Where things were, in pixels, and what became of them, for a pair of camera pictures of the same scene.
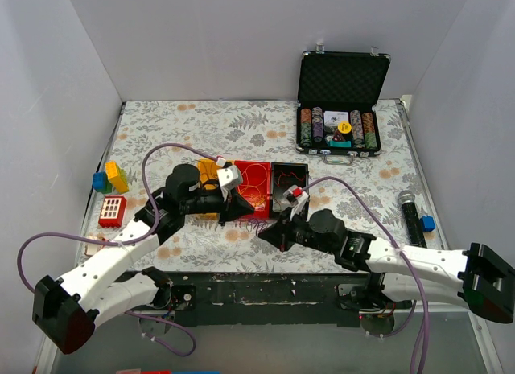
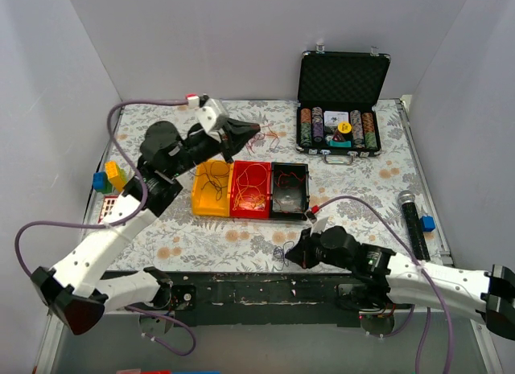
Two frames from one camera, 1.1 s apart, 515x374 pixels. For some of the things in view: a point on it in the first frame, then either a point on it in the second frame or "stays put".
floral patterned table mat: (220, 186) stays put
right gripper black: (290, 228) -> (305, 250)
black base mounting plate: (210, 300) stays put
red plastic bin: (256, 186) stays put
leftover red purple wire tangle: (256, 223) -> (272, 140)
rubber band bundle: (256, 174) stays put
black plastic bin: (284, 175) stays put
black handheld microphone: (407, 199) stays put
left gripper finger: (236, 206) -> (236, 142)
